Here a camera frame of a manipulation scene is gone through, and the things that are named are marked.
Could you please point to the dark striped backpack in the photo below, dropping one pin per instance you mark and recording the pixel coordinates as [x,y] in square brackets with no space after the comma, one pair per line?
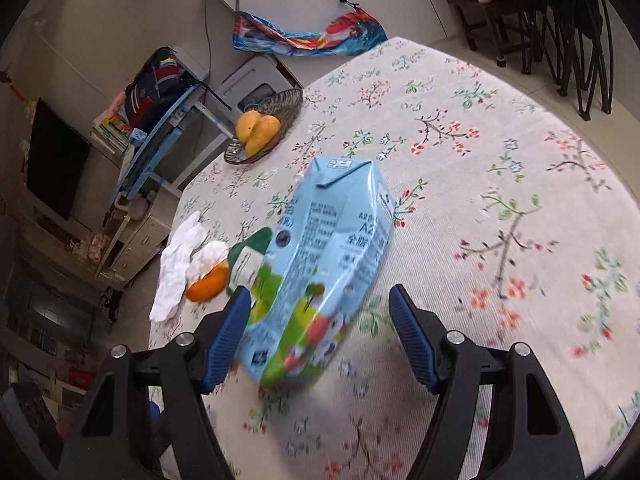
[155,90]

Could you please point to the colourful cloth bag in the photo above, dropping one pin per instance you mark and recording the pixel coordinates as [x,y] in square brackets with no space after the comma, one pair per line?
[310,35]

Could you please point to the white tissue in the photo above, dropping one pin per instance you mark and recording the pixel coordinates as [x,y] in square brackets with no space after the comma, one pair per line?
[177,260]

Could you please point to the blue study desk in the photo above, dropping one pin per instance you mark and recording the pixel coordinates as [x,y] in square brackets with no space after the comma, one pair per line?
[150,160]

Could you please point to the black television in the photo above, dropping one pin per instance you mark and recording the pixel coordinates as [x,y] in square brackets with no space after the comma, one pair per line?
[57,160]

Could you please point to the white floor appliance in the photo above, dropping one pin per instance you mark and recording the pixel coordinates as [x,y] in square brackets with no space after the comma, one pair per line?
[250,80]

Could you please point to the green and white carton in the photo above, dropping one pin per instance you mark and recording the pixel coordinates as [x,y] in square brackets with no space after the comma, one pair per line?
[245,260]

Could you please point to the blue tissue box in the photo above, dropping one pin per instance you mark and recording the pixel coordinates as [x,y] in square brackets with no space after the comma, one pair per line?
[137,136]

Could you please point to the row of books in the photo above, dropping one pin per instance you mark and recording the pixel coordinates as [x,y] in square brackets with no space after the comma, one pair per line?
[112,132]

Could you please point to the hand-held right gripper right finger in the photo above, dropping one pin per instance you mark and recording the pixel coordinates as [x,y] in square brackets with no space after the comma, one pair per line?
[412,335]

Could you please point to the orange peel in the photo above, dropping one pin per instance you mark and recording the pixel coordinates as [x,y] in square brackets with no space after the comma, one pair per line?
[207,285]

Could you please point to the woven plate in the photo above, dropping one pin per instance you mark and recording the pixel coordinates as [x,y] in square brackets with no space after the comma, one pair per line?
[280,110]

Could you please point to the light blue milk carton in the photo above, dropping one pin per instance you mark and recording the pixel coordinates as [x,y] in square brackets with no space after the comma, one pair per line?
[320,240]

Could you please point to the floral tablecloth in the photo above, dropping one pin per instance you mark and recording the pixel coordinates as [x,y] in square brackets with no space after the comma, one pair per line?
[475,185]

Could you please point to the pink kettlebell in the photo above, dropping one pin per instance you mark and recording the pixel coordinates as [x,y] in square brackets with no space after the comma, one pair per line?
[138,206]

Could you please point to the cream television cabinet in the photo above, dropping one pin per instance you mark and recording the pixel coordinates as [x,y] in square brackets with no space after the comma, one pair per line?
[135,240]

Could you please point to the wooden chair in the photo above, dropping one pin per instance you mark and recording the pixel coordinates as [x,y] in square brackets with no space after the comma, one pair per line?
[490,30]

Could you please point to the yellow mango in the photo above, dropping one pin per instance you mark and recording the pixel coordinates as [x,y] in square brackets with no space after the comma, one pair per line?
[262,135]
[246,127]

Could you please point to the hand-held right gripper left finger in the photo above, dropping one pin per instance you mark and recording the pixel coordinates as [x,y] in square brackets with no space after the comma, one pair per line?
[225,340]

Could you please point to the black folding chairs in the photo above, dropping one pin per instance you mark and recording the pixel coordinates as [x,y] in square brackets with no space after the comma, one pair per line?
[575,50]

